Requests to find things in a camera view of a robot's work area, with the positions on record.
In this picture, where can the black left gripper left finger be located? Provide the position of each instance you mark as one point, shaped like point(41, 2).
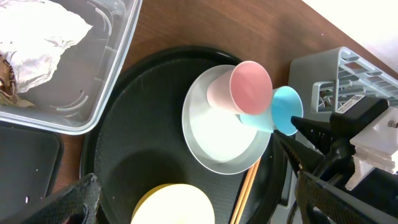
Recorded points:
point(77, 203)

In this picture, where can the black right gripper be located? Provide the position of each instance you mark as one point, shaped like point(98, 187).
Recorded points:
point(377, 190)

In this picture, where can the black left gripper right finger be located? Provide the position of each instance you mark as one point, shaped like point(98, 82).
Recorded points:
point(321, 202)

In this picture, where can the blue plastic cup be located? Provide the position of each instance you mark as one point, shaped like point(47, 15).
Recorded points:
point(285, 104)

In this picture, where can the wooden chopstick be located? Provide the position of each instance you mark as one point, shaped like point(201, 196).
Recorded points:
point(244, 196)
point(248, 193)

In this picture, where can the pink plastic cup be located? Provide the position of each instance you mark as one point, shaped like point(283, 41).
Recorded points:
point(244, 89)

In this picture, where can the yellow bowl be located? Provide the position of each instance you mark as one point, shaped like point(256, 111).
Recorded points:
point(174, 204)

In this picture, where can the brown snack wrapper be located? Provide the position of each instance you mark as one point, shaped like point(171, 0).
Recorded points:
point(9, 94)

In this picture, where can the white tissue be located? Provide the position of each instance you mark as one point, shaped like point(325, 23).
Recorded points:
point(34, 35)

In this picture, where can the grey plastic dishwasher rack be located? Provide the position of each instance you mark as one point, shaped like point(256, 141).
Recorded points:
point(326, 81)

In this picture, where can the black rectangular waste tray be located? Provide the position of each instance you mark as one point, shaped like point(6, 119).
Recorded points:
point(30, 160)

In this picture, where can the round black tray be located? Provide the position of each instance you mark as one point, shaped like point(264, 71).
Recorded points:
point(138, 143)

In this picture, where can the light grey plate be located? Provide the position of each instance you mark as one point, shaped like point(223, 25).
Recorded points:
point(216, 138)

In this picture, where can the clear plastic bin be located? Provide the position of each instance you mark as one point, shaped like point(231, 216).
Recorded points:
point(73, 100)

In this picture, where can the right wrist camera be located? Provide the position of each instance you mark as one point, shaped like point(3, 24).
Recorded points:
point(375, 147)

